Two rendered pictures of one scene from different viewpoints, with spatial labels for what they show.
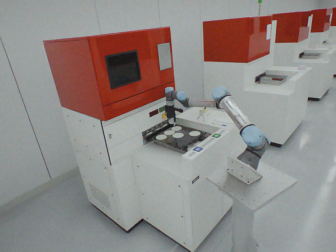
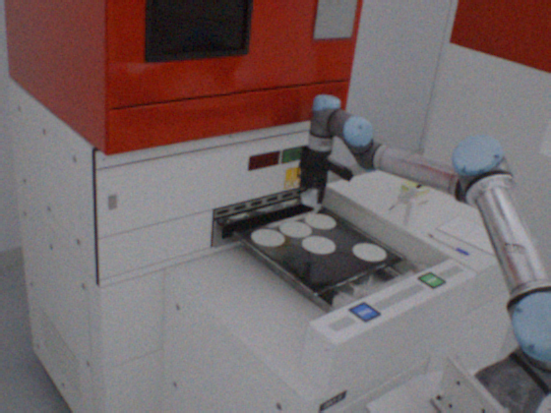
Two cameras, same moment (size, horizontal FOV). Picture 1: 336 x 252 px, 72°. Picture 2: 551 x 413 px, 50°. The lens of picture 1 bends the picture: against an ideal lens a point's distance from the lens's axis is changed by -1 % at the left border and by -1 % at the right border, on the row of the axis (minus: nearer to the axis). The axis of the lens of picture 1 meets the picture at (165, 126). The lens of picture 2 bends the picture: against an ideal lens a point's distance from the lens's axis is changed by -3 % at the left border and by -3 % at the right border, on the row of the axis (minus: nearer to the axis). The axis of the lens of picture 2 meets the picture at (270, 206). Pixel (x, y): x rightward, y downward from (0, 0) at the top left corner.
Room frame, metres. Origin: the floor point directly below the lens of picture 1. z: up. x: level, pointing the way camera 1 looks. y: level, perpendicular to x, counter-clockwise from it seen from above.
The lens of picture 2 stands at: (0.33, -0.04, 1.79)
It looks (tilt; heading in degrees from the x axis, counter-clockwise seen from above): 27 degrees down; 3
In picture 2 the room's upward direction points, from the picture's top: 7 degrees clockwise
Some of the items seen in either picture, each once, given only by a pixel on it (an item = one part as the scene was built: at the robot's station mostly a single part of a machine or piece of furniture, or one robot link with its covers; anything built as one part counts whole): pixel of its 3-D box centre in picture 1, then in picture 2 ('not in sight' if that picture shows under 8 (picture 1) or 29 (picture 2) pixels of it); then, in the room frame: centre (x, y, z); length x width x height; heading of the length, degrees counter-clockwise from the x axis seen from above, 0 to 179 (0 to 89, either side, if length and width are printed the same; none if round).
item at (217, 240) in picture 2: (160, 131); (271, 217); (2.04, 0.05, 0.89); 0.44 x 0.02 x 0.10; 135
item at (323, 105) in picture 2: (169, 93); (325, 116); (1.98, -0.07, 1.27); 0.09 x 0.08 x 0.11; 46
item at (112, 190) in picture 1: (130, 170); (162, 301); (2.16, 0.43, 0.41); 0.82 x 0.71 x 0.82; 135
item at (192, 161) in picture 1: (208, 150); (395, 318); (1.60, -0.32, 0.89); 0.55 x 0.09 x 0.14; 135
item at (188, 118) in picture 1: (210, 123); (423, 230); (2.11, -0.45, 0.89); 0.62 x 0.35 x 0.14; 45
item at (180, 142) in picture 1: (178, 135); (318, 245); (1.90, -0.11, 0.90); 0.34 x 0.34 x 0.01; 45
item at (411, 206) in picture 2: (202, 115); (407, 203); (2.00, -0.36, 1.03); 0.06 x 0.04 x 0.13; 45
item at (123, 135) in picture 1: (144, 125); (225, 191); (1.92, 0.19, 1.02); 0.82 x 0.03 x 0.40; 135
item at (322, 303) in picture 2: (175, 148); (299, 283); (1.77, -0.07, 0.84); 0.50 x 0.02 x 0.03; 45
